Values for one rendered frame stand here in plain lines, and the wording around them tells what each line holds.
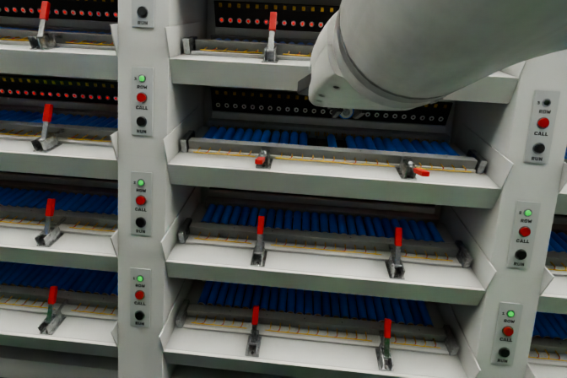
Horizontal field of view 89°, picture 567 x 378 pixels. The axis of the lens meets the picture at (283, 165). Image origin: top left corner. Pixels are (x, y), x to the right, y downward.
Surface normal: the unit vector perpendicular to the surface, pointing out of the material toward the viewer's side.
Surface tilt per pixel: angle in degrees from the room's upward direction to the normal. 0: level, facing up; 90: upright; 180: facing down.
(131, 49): 90
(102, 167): 112
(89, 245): 23
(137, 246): 90
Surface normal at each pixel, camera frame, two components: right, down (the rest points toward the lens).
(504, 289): -0.06, 0.11
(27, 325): 0.04, -0.87
